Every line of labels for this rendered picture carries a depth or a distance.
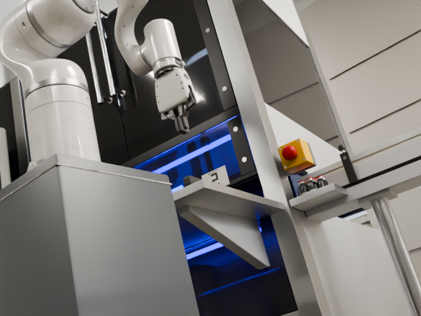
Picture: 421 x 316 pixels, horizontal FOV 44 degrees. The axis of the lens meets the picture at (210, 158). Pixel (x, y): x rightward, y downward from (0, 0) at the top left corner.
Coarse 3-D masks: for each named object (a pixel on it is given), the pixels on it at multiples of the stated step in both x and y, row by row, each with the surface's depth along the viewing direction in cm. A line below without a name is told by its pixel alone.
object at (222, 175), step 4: (220, 168) 154; (224, 168) 153; (208, 172) 156; (212, 172) 155; (220, 172) 153; (224, 172) 153; (204, 176) 156; (208, 176) 155; (212, 176) 155; (220, 176) 153; (224, 176) 152; (208, 180) 155; (220, 180) 153; (224, 180) 152; (228, 180) 151; (224, 184) 152
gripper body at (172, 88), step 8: (160, 72) 137; (168, 72) 137; (176, 72) 136; (184, 72) 137; (160, 80) 138; (168, 80) 137; (176, 80) 135; (184, 80) 135; (160, 88) 138; (168, 88) 136; (176, 88) 135; (184, 88) 134; (192, 88) 136; (160, 96) 137; (168, 96) 136; (176, 96) 134; (184, 96) 133; (160, 104) 137; (168, 104) 135; (176, 104) 134; (184, 104) 136; (160, 112) 137; (168, 112) 141
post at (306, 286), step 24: (216, 0) 167; (216, 24) 165; (240, 48) 159; (240, 72) 157; (240, 96) 155; (264, 120) 151; (264, 144) 147; (264, 168) 146; (264, 192) 144; (288, 192) 144; (288, 216) 139; (288, 240) 138; (288, 264) 137; (312, 264) 137; (312, 288) 132; (312, 312) 131
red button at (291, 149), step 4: (284, 148) 140; (288, 148) 139; (292, 148) 139; (284, 152) 140; (288, 152) 139; (292, 152) 139; (296, 152) 140; (284, 156) 140; (288, 156) 139; (292, 156) 139; (288, 160) 140; (292, 160) 140
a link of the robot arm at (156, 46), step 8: (152, 24) 141; (160, 24) 141; (168, 24) 142; (144, 32) 144; (152, 32) 141; (160, 32) 140; (168, 32) 141; (152, 40) 140; (160, 40) 139; (168, 40) 140; (176, 40) 142; (144, 48) 142; (152, 48) 140; (160, 48) 138; (168, 48) 138; (176, 48) 140; (144, 56) 142; (152, 56) 139; (160, 56) 138; (168, 56) 137; (176, 56) 138; (152, 64) 139
